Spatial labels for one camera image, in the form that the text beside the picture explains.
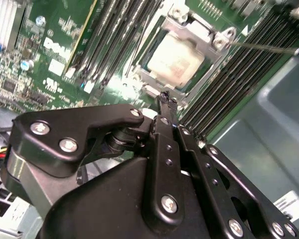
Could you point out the thin metal locking lever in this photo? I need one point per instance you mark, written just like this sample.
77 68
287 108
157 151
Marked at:
135 49
264 48

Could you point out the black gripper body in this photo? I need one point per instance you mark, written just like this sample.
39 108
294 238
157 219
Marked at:
109 204

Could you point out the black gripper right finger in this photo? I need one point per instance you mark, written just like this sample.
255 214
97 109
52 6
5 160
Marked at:
214 184

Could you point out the metal socket cover frame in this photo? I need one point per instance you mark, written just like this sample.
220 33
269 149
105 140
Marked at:
187 37

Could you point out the silver CPU plate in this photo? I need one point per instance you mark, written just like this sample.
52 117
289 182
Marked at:
174 59

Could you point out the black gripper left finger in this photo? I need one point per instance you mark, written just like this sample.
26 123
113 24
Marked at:
64 124

